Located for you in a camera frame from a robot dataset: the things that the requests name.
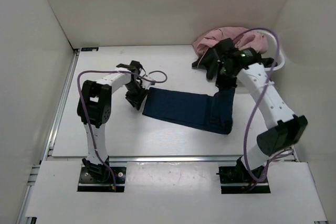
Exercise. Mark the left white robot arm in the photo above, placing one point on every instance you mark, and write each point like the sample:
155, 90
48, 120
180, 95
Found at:
95, 107

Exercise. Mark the dark blue denim trousers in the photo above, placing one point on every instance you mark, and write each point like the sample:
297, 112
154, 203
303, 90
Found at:
199, 111

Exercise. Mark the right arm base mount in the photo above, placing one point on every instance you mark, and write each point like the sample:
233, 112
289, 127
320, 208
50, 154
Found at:
232, 185

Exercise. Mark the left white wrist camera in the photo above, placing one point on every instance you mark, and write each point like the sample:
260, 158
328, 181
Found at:
147, 82

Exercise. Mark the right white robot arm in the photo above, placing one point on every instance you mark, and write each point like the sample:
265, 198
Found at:
284, 128

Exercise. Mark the small blue label sticker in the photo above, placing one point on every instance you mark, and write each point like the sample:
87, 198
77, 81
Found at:
89, 49

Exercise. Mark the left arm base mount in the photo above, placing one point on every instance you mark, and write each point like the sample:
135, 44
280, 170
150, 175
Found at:
99, 178

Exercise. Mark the pink garment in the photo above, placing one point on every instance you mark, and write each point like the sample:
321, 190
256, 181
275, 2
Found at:
251, 39

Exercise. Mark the black garment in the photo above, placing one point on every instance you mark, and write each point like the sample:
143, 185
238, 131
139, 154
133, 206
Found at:
207, 62

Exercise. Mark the white plastic basket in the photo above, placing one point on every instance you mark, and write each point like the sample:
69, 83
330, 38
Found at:
274, 50

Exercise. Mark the aluminium rail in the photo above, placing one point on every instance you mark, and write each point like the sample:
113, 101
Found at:
123, 159

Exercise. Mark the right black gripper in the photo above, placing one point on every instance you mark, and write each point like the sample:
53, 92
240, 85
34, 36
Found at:
222, 84

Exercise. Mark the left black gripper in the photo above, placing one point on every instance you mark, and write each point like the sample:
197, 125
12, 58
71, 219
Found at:
137, 100

